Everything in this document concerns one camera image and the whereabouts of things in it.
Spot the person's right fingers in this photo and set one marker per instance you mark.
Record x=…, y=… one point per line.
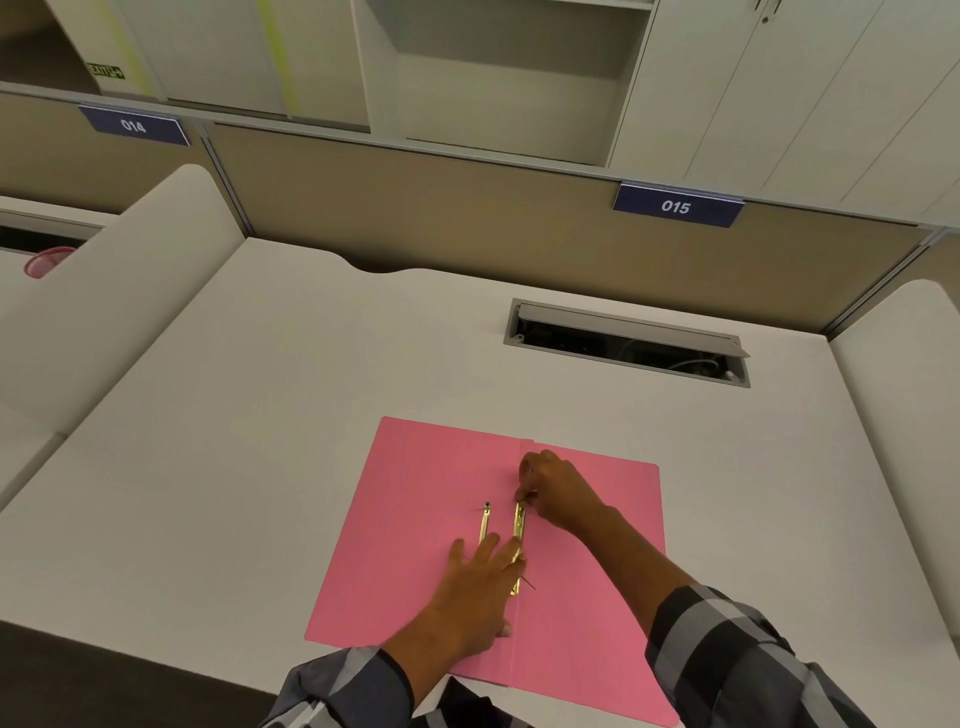
x=531, y=480

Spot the person's right hand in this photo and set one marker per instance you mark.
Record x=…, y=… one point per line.
x=559, y=491

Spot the person's right forearm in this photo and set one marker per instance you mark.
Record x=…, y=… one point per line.
x=697, y=630

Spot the person's left thumb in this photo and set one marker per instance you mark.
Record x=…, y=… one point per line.
x=507, y=628

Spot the gold metal file fastener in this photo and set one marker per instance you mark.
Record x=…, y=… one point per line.
x=518, y=525

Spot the white side divider panel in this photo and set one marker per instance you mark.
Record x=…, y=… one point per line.
x=904, y=405
x=105, y=315

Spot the person's left hand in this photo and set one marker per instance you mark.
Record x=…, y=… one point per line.
x=469, y=604

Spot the pink paper file folder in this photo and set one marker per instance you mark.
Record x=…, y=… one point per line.
x=420, y=525

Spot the blue desk number sign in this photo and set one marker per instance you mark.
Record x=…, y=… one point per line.
x=135, y=125
x=676, y=205

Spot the gold metal fastener bar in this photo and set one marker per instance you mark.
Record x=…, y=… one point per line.
x=484, y=521

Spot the white open shelf cabinet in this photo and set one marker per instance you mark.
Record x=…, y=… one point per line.
x=495, y=75

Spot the person's left forearm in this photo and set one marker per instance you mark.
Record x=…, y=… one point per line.
x=360, y=686

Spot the pink mesh basket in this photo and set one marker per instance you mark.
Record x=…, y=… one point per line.
x=46, y=262

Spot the white cabinet with doors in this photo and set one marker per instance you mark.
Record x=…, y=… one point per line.
x=795, y=97

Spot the beige desk partition panel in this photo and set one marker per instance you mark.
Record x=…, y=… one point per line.
x=540, y=225
x=75, y=161

